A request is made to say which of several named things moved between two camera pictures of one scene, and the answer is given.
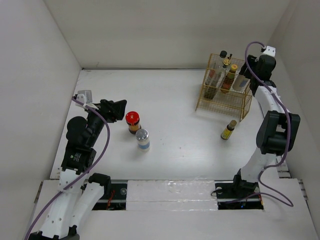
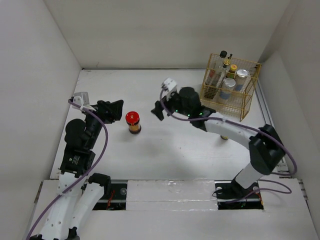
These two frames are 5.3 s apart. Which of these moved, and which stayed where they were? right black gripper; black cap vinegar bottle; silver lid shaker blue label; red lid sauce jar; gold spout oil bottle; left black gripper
Moved: silver lid shaker blue label; right black gripper
Stayed: black cap vinegar bottle; gold spout oil bottle; left black gripper; red lid sauce jar
